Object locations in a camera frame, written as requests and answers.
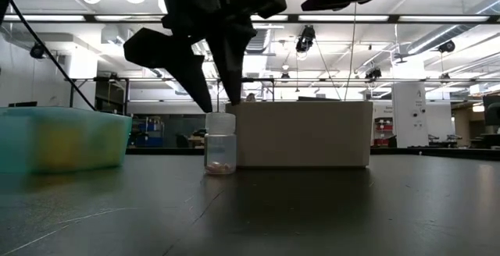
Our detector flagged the clear frosted-cap pill bottle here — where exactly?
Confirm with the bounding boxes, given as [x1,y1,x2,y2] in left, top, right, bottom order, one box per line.
[203,111,238,176]

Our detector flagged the amber white-capped pill bottle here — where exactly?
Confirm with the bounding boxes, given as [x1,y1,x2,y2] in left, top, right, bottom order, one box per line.
[38,123,83,171]

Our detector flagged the white plastic bin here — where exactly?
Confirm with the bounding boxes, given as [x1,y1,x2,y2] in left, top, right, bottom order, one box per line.
[225,100,374,169]

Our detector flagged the teal plastic bin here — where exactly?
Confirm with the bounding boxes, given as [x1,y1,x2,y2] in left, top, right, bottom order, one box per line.
[0,106,133,175]

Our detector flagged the black hanging ceiling lamp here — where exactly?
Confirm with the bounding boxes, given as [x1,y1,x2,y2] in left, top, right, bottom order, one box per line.
[295,24,316,60]

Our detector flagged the blue storage bins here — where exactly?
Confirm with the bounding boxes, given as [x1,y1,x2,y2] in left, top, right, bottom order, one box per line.
[134,117,165,148]

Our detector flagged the white pillar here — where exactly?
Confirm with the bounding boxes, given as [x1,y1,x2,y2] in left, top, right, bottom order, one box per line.
[391,82,427,148]

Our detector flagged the red storage shelf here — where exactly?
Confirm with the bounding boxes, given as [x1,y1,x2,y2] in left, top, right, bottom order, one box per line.
[373,117,394,148]

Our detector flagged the black office chair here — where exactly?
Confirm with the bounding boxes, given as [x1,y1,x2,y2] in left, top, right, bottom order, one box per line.
[482,94,500,148]

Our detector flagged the silver ventilation duct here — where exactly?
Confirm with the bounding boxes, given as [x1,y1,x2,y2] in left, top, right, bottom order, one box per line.
[241,25,274,54]

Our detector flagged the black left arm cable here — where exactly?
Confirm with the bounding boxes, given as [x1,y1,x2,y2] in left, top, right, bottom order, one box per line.
[8,0,98,112]

